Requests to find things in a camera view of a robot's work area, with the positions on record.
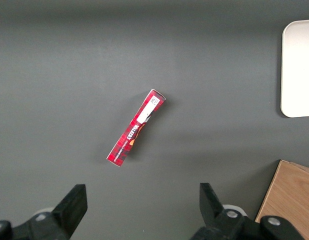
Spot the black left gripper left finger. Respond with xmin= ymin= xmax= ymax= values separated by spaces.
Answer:
xmin=11 ymin=184 xmax=89 ymax=240

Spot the wooden drawer cabinet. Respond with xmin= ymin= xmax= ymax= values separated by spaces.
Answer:
xmin=254 ymin=159 xmax=309 ymax=240

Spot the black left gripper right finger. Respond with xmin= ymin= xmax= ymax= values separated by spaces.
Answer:
xmin=189 ymin=182 xmax=261 ymax=240

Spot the beige plastic tray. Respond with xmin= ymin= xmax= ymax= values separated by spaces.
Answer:
xmin=280 ymin=19 xmax=309 ymax=119

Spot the red biscuit box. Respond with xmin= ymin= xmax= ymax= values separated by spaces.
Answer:
xmin=106 ymin=88 xmax=167 ymax=167

